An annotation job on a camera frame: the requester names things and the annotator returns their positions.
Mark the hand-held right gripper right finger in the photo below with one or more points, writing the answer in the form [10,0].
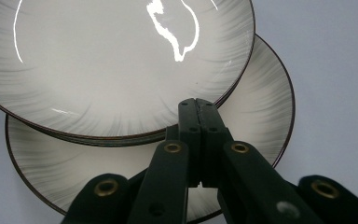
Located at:
[230,168]

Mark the grey streaked ceramic plate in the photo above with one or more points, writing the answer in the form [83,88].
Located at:
[105,77]
[261,109]

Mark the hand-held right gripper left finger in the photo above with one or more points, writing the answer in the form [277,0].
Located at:
[180,161]

